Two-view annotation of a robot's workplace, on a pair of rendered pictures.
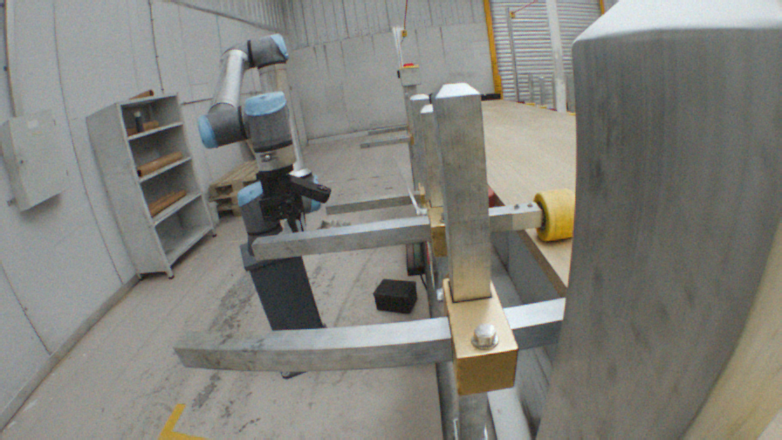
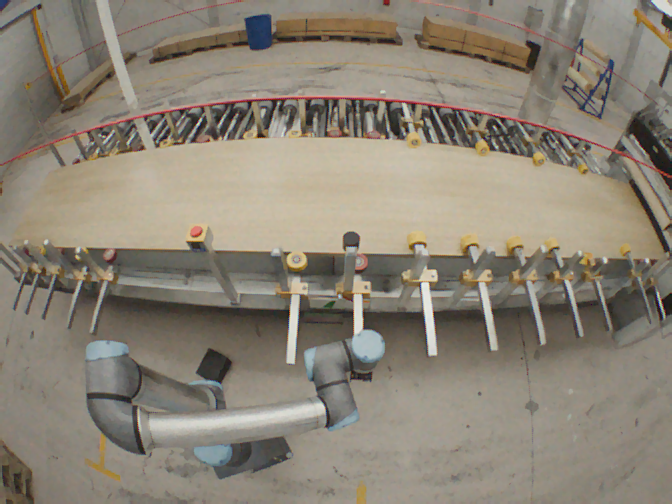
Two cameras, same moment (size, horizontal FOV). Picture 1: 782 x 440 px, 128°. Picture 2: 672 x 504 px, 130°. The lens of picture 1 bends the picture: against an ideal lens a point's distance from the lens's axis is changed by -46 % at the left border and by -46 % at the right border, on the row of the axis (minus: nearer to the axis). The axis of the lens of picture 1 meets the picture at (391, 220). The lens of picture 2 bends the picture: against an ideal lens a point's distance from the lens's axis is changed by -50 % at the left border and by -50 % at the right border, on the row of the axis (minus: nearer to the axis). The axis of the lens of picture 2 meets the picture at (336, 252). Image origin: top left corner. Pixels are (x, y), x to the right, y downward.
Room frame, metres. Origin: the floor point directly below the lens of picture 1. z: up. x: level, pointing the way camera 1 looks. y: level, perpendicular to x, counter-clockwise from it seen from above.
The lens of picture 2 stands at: (0.87, 0.46, 1.98)
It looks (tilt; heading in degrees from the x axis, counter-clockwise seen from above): 56 degrees down; 265
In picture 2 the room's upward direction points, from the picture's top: 1 degrees clockwise
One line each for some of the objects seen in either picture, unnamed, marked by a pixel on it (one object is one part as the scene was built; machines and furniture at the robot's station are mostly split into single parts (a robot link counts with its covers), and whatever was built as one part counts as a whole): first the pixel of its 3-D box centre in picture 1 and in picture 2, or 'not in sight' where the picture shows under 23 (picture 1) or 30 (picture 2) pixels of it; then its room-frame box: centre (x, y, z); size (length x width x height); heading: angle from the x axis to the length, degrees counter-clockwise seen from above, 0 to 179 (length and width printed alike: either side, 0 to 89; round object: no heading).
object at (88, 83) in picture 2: not in sight; (97, 75); (6.51, -6.46, 0.23); 2.41 x 0.77 x 0.17; 86
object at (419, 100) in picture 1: (432, 196); (348, 284); (0.77, -0.11, 0.89); 0.04 x 0.04 x 0.48; 85
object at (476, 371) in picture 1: (474, 323); (475, 278); (0.25, -0.06, 0.95); 0.14 x 0.06 x 0.05; 175
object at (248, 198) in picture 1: (259, 205); (215, 445); (1.32, 0.52, 0.79); 0.17 x 0.15 x 0.18; 102
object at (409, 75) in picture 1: (409, 77); (200, 238); (1.28, -0.15, 1.18); 0.07 x 0.07 x 0.08; 85
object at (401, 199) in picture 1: (397, 200); (294, 312); (0.99, -0.03, 0.82); 0.44 x 0.03 x 0.04; 85
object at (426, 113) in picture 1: (445, 247); (410, 285); (0.52, -0.09, 0.89); 0.04 x 0.04 x 0.48; 85
